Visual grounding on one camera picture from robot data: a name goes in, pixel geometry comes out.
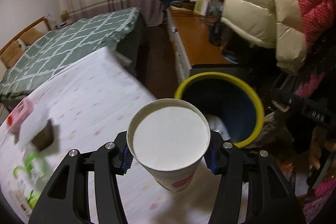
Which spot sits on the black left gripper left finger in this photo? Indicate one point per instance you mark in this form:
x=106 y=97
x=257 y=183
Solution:
x=65 y=198

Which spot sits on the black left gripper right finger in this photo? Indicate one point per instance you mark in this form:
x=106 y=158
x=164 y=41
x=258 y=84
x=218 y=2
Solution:
x=270 y=198

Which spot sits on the green label plastic bottle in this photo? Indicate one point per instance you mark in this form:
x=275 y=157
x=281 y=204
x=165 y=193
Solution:
x=32 y=176

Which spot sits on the small brown box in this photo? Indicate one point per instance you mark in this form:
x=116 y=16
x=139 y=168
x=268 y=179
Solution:
x=44 y=138

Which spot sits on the pink tissue box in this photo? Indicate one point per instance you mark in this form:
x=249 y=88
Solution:
x=18 y=115

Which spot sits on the white paper cup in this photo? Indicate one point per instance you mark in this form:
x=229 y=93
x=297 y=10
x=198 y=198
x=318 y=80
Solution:
x=169 y=137

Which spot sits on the yellow rimmed dark trash bin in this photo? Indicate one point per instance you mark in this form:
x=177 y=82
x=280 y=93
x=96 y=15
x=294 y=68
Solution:
x=230 y=99

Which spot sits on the green checked bed quilt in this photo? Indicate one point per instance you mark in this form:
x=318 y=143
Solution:
x=58 y=49

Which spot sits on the wooden bed headboard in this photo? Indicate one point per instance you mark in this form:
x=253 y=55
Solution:
x=15 y=48

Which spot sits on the cream puffer jacket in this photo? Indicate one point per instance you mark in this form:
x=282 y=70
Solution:
x=274 y=24

